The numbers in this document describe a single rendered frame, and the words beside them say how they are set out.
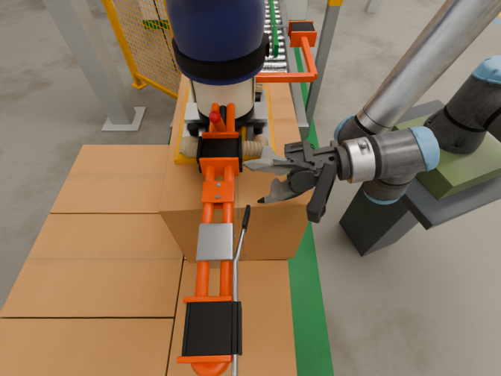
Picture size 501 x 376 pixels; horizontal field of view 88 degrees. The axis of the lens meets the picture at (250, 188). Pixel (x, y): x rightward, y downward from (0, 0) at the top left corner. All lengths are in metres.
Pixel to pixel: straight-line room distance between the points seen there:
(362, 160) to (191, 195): 0.42
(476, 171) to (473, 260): 1.01
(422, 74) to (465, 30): 0.09
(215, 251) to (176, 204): 0.26
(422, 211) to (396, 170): 0.49
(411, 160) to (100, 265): 1.05
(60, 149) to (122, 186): 1.29
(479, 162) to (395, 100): 0.58
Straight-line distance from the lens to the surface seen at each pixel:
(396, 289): 1.76
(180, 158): 0.76
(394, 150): 0.56
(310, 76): 0.83
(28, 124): 2.95
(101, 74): 2.23
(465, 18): 0.64
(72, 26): 2.12
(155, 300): 1.05
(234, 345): 0.42
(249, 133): 0.79
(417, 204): 1.06
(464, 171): 1.12
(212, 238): 0.47
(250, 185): 0.70
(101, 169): 1.43
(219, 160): 0.55
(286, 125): 0.86
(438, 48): 0.64
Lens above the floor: 1.52
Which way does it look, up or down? 56 degrees down
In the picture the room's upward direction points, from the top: straight up
